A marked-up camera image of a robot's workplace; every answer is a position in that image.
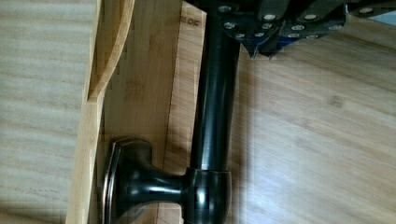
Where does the black drawer handle bar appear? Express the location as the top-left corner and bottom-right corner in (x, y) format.
(101, 4), (240, 224)

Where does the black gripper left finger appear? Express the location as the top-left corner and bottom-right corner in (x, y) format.
(186, 0), (292, 60)

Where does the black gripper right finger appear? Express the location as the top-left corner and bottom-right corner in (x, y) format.
(260, 0), (396, 60)

